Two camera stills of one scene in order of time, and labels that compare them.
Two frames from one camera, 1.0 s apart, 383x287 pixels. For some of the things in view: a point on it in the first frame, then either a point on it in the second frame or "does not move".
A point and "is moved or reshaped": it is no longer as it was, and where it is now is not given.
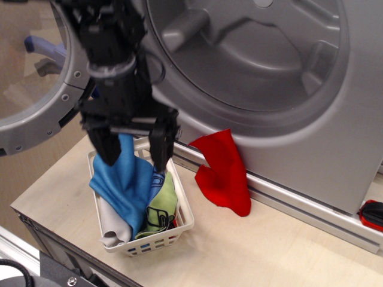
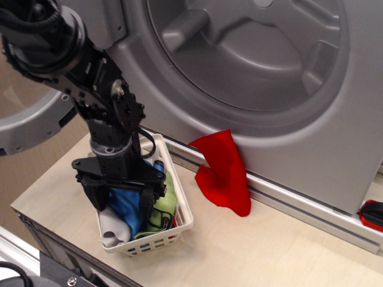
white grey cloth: (116, 231) does not move
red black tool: (371, 214) does not move
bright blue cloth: (126, 183) is moved or reshaped
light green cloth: (161, 211) does not move
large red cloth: (225, 182) does not move
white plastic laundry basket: (90, 155) is moved or reshaped
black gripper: (121, 101) -> (119, 169)
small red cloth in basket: (175, 224) does not move
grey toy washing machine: (298, 84) does not move
